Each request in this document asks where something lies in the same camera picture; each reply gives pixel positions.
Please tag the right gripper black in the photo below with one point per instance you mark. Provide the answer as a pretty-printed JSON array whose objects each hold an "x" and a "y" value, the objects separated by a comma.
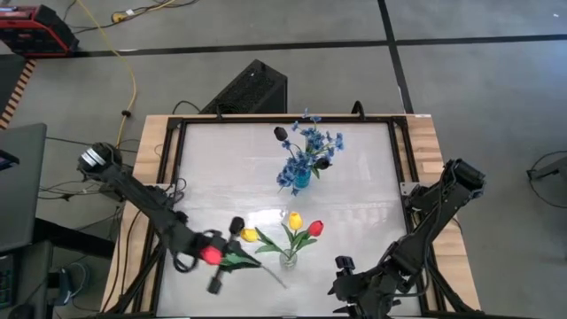
[{"x": 376, "y": 288}]

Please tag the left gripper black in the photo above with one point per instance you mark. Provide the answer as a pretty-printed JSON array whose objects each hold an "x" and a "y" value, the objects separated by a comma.
[{"x": 237, "y": 225}]

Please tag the yellow artificial tulip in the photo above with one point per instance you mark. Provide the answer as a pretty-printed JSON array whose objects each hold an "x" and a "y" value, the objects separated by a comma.
[
  {"x": 249, "y": 235},
  {"x": 295, "y": 220}
]

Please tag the red artificial tulip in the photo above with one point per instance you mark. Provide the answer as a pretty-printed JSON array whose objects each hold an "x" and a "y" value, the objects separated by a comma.
[
  {"x": 211, "y": 255},
  {"x": 315, "y": 228}
]

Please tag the blue glass vase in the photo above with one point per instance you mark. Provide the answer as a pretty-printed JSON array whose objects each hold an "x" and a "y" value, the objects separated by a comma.
[{"x": 302, "y": 179}]

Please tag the black artificial tulip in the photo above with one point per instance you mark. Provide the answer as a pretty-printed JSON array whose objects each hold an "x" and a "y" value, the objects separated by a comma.
[
  {"x": 322, "y": 163},
  {"x": 280, "y": 133}
]

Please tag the blue artificial flower bunch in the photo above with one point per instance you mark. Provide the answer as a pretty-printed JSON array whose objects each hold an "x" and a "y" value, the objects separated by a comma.
[{"x": 310, "y": 146}]

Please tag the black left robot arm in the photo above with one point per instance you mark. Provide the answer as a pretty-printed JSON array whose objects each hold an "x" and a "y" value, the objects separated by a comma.
[{"x": 146, "y": 199}]

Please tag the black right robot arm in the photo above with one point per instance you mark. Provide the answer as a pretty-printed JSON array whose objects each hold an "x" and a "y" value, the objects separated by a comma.
[{"x": 443, "y": 208}]

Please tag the clear cut-glass vase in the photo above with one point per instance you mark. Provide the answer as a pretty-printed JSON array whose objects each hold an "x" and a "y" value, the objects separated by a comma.
[{"x": 288, "y": 260}]

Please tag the black desk base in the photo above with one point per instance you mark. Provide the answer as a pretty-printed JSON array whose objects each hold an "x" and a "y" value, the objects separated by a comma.
[{"x": 71, "y": 237}]

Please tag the black perforated computer tower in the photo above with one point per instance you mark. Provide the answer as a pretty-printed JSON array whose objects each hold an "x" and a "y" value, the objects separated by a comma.
[{"x": 248, "y": 88}]

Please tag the grey desk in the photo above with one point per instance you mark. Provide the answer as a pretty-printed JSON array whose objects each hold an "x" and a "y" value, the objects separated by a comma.
[{"x": 22, "y": 186}]

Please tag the red black equipment case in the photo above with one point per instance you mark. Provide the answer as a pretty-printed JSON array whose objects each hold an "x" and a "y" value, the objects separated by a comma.
[{"x": 35, "y": 31}]

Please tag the black table frame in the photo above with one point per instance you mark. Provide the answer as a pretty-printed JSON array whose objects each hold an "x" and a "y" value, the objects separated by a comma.
[{"x": 266, "y": 119}]

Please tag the black curved bracket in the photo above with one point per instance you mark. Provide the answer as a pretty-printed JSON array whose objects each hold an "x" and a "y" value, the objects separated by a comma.
[{"x": 359, "y": 108}]

